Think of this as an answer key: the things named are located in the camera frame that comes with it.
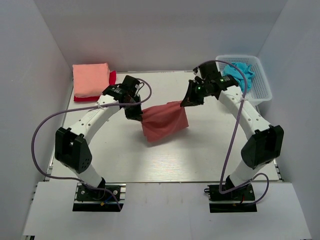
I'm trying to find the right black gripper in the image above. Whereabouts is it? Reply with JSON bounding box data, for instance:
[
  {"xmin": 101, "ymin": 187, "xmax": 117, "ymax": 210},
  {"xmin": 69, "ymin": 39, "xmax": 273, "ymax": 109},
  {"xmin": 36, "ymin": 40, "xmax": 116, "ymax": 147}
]
[{"xmin": 181, "ymin": 79, "xmax": 210, "ymax": 107}]

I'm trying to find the dusty red t shirt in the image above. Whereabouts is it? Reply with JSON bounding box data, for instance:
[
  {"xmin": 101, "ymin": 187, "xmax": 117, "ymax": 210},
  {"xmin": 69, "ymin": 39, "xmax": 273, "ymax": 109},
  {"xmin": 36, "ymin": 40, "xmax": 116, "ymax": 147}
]
[{"xmin": 141, "ymin": 101, "xmax": 189, "ymax": 143}]

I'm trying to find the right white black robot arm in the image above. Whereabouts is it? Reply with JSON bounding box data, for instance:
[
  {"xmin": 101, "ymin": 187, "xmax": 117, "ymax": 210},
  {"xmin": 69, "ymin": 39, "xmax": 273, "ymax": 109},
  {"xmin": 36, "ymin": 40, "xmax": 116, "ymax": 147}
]
[{"xmin": 180, "ymin": 60, "xmax": 284, "ymax": 200}]

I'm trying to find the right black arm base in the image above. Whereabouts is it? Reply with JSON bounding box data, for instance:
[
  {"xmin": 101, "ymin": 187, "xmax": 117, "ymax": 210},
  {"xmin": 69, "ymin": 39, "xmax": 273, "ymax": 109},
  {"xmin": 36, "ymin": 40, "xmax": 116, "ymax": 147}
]
[{"xmin": 203, "ymin": 184, "xmax": 257, "ymax": 213}]

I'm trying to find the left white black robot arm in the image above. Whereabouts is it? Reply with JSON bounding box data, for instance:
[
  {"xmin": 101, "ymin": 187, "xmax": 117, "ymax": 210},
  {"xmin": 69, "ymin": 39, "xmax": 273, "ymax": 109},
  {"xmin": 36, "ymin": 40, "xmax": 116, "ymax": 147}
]
[{"xmin": 54, "ymin": 75, "xmax": 143, "ymax": 200}]

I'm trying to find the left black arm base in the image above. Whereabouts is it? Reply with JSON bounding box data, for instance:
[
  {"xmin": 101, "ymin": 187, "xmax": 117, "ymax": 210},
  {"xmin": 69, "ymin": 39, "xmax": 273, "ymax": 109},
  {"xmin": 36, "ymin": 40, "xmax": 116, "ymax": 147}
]
[{"xmin": 72, "ymin": 183, "xmax": 126, "ymax": 213}]

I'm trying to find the folded bright red t shirt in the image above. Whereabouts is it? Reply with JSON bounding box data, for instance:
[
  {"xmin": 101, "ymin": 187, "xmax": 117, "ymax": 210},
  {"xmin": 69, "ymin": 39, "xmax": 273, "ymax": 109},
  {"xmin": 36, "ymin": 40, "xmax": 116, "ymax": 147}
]
[{"xmin": 73, "ymin": 70, "xmax": 117, "ymax": 103}]

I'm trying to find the crumpled blue t shirt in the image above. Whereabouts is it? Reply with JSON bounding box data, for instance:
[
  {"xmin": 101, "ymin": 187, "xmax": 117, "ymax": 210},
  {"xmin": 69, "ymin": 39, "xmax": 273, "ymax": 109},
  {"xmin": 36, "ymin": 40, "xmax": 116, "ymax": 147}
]
[{"xmin": 222, "ymin": 62, "xmax": 256, "ymax": 92}]

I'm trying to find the folded salmon pink t shirt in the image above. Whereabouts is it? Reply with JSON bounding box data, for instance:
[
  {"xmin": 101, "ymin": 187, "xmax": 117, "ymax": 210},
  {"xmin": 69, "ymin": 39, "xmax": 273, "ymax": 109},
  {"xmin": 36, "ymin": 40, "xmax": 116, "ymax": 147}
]
[{"xmin": 72, "ymin": 63, "xmax": 110, "ymax": 98}]

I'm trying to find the white plastic mesh basket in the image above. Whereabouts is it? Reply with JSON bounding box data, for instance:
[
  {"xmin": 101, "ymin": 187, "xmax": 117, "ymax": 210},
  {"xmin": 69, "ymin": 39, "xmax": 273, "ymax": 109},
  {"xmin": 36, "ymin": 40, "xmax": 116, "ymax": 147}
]
[{"xmin": 216, "ymin": 55, "xmax": 272, "ymax": 106}]

